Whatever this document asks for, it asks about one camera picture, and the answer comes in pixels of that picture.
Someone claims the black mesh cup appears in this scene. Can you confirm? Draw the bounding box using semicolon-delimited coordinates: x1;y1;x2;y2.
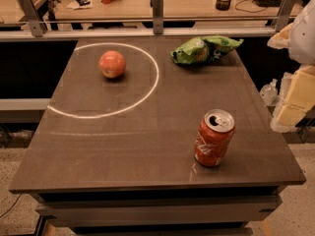
216;0;231;11

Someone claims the black cable on desk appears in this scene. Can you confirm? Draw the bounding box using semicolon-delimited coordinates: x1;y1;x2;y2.
234;0;270;14

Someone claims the metal rail bracket right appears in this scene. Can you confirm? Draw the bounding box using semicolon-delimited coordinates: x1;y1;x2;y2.
272;0;296;32

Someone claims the metal rail bracket left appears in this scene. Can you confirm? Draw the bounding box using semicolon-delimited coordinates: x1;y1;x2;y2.
18;0;46;37

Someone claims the metal rail bracket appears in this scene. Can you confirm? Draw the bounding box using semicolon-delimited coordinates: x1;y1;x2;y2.
151;0;163;34
272;0;296;32
18;0;46;37

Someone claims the red apple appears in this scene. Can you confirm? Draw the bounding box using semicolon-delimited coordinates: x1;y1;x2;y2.
98;50;126;79

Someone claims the red coke can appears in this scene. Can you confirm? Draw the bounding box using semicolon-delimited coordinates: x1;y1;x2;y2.
194;109;235;167

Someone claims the green rice chip bag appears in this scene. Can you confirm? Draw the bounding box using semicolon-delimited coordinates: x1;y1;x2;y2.
170;35;243;65

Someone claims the wooden background desk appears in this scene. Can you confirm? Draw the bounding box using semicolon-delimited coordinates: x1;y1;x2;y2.
55;0;279;22

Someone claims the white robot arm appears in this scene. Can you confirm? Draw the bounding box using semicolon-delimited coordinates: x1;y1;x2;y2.
267;0;315;133

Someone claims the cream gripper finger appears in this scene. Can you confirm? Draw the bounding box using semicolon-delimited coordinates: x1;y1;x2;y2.
267;24;292;49
271;65;315;133

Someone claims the clear sanitizer bottle left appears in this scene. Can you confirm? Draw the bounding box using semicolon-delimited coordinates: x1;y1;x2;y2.
260;79;278;105

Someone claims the metal rail bracket middle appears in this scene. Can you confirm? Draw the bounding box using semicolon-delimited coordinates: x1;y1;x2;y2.
151;0;163;34

